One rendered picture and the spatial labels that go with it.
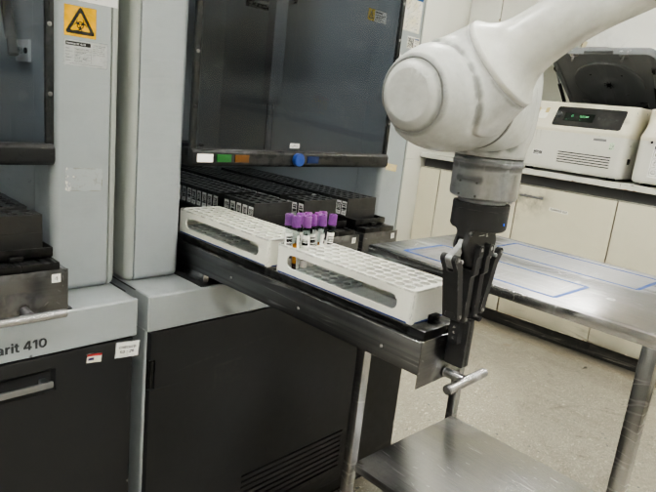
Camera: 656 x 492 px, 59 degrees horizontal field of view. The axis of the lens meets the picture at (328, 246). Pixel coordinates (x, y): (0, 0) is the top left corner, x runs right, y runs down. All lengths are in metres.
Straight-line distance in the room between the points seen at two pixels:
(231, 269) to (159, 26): 0.45
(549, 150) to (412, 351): 2.54
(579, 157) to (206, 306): 2.39
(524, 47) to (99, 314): 0.79
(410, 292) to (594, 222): 2.42
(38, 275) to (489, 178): 0.69
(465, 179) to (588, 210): 2.44
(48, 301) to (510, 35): 0.77
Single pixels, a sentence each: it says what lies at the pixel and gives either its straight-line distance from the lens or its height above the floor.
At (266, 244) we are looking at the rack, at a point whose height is 0.86.
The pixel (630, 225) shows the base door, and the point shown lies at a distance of 3.14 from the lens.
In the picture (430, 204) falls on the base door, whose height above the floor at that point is 0.60.
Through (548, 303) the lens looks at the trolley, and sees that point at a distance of 1.06.
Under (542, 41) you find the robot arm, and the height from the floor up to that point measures 1.18.
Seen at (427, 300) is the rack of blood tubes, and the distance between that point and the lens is 0.85.
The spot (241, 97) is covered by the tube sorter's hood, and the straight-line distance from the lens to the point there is 1.24.
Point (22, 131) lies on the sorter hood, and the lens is 1.04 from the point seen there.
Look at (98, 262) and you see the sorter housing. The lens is 1.14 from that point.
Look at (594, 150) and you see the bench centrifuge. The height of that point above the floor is 1.04.
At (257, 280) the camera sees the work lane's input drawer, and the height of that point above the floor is 0.79.
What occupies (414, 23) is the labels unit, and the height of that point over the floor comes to 1.34.
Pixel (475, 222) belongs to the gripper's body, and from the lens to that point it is 0.78.
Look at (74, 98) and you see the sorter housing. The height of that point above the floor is 1.07.
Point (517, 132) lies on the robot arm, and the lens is 0.75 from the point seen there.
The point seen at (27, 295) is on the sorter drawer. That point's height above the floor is 0.77.
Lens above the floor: 1.10
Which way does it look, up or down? 13 degrees down
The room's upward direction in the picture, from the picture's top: 6 degrees clockwise
